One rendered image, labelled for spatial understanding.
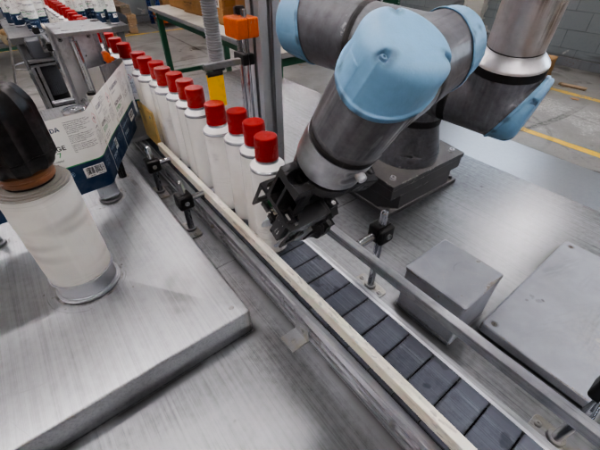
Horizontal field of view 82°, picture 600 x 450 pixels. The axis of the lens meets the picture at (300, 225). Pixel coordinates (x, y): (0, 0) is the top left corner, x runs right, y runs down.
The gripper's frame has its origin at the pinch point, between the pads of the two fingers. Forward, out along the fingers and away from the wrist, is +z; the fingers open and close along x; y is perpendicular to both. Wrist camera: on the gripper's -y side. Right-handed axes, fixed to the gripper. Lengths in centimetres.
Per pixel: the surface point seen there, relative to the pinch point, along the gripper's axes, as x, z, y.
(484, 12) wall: -203, 173, -544
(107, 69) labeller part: -57, 18, 8
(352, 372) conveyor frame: 21.3, -4.7, 6.0
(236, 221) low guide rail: -7.2, 6.4, 4.9
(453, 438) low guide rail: 29.7, -14.8, 4.8
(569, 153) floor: 21, 96, -290
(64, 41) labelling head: -64, 15, 14
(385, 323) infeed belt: 19.1, -4.8, -2.1
